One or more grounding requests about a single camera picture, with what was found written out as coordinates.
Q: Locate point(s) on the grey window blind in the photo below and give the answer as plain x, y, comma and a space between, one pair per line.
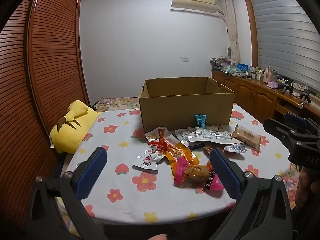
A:
285, 42

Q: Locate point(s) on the beige cracker packet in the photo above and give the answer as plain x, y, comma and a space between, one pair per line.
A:
247, 136

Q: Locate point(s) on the white air conditioner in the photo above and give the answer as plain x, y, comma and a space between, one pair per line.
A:
193, 1

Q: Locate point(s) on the wooden sideboard cabinet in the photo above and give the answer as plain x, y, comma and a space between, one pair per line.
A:
252, 97

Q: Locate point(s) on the patterned bed blanket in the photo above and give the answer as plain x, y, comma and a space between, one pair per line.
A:
117, 103

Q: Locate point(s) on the pink cloth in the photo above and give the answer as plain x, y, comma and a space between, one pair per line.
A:
273, 85

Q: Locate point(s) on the pink drumstick snack packet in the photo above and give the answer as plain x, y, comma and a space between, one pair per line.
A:
195, 173

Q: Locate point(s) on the white wall switch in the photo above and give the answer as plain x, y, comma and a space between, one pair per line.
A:
184, 59

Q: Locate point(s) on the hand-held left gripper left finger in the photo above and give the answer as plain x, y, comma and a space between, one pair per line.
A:
91, 172

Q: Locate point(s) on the pink kettle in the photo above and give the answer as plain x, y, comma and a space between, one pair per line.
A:
268, 75

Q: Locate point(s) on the cream curtain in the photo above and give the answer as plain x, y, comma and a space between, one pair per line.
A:
231, 25

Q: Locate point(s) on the small silver snack packet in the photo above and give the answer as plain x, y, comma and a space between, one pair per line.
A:
234, 148

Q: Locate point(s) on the wooden slatted wardrobe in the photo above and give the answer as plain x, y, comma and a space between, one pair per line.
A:
37, 80

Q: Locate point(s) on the person's left hand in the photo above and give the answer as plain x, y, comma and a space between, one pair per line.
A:
155, 237

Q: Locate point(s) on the chicken foot snack packet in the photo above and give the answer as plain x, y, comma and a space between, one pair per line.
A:
178, 155

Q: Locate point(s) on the red and white snack packet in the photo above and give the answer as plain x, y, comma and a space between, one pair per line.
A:
147, 161

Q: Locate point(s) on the group of small bottles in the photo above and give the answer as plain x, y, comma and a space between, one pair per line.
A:
255, 73

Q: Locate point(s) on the silver packet with red corner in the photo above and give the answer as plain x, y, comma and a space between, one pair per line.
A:
212, 136

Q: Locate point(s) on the person's right hand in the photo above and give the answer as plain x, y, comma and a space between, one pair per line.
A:
308, 187

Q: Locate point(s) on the small desk fan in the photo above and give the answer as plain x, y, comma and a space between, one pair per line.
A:
228, 52

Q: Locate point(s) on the yellow plush toy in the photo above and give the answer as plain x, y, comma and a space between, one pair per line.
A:
70, 130

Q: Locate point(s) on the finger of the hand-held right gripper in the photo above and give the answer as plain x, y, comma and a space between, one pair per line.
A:
297, 118
277, 127

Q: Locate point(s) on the silver packet with blue edge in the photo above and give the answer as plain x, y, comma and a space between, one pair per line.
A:
182, 135

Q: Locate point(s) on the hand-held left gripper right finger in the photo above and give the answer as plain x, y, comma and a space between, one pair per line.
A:
223, 172

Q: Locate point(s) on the brown cardboard box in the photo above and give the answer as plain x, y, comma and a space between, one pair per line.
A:
185, 110

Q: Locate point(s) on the wooden window frame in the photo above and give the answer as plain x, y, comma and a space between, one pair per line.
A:
250, 30

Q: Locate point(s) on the blue box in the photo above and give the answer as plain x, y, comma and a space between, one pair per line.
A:
243, 67

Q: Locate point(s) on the pile of folded clothes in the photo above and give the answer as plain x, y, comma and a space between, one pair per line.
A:
223, 66

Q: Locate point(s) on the small teal snack packet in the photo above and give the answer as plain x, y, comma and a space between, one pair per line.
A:
200, 121

